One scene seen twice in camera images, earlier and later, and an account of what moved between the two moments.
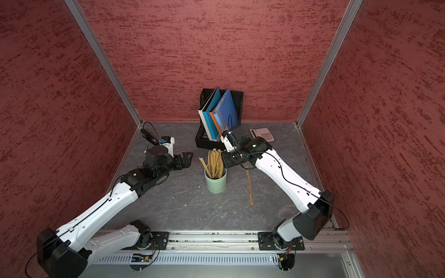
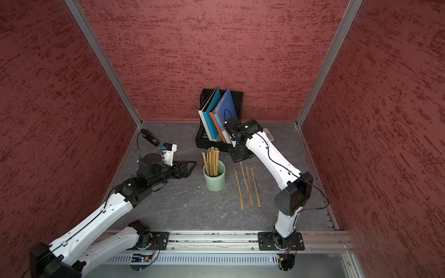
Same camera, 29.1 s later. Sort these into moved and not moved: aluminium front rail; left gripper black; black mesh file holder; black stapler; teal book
Moved: left gripper black
Not moved: teal book; aluminium front rail; black mesh file holder; black stapler
